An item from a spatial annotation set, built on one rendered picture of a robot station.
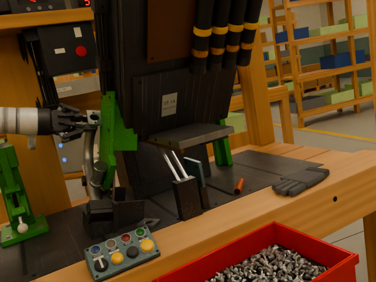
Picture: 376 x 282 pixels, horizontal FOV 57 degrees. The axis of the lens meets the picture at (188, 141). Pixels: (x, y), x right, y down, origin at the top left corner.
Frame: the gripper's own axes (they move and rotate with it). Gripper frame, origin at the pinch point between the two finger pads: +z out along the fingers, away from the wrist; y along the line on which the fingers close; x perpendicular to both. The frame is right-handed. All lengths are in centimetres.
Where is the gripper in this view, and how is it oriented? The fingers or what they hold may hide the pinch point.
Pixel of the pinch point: (89, 123)
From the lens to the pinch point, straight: 105.1
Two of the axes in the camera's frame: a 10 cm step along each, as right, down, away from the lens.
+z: 8.9, 0.1, 4.6
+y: -2.8, -7.7, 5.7
